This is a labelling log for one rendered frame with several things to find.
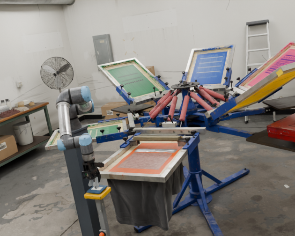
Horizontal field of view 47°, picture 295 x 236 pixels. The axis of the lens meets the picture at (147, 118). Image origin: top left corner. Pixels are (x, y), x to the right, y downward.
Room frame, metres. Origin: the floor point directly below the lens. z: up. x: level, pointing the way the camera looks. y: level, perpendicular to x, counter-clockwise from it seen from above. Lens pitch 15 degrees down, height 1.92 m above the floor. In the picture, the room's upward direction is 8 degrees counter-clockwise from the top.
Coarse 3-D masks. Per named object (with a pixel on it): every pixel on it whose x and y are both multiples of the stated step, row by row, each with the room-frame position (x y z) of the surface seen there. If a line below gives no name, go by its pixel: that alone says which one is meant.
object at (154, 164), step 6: (162, 144) 2.72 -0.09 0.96; (168, 144) 2.70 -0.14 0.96; (174, 144) 2.68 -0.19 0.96; (150, 156) 2.48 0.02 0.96; (156, 156) 2.46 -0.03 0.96; (162, 156) 2.45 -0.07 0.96; (168, 156) 2.43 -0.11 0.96; (144, 162) 2.38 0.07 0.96; (150, 162) 2.36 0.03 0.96; (156, 162) 2.34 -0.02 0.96; (162, 162) 2.33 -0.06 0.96; (168, 162) 2.31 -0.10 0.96; (138, 168) 2.29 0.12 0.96; (144, 168) 2.27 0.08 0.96; (150, 168) 2.26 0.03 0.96; (156, 168) 2.24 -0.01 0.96; (162, 168) 2.23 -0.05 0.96
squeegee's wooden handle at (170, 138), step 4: (136, 136) 2.73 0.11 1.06; (140, 136) 2.71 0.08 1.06; (144, 136) 2.69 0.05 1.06; (148, 136) 2.68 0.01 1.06; (152, 136) 2.66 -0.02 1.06; (156, 136) 2.65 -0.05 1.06; (160, 136) 2.63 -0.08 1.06; (164, 136) 2.62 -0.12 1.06; (168, 136) 2.60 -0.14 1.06; (172, 136) 2.59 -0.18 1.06; (176, 136) 2.57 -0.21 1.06; (180, 136) 2.58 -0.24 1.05; (172, 140) 2.56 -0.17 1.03; (176, 140) 2.54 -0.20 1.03
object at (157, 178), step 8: (184, 136) 2.74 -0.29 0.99; (120, 152) 2.60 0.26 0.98; (184, 152) 2.38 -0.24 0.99; (112, 160) 2.48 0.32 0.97; (176, 160) 2.25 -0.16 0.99; (104, 168) 2.37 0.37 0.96; (168, 168) 2.13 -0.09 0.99; (176, 168) 2.19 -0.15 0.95; (104, 176) 2.20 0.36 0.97; (112, 176) 2.17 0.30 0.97; (120, 176) 2.14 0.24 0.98; (128, 176) 2.12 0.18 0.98; (136, 176) 2.09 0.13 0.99; (144, 176) 2.06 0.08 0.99; (152, 176) 2.04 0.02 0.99; (160, 176) 2.02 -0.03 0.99; (168, 176) 2.05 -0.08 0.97
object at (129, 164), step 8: (144, 144) 2.79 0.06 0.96; (152, 144) 2.76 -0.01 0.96; (160, 144) 2.73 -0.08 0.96; (136, 152) 2.63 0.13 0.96; (144, 152) 2.60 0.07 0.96; (152, 152) 2.57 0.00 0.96; (128, 160) 2.47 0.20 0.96; (136, 160) 2.45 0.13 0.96; (144, 160) 2.43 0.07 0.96; (112, 168) 2.36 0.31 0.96; (120, 168) 2.34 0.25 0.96; (128, 168) 2.32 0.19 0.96; (136, 168) 2.29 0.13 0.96
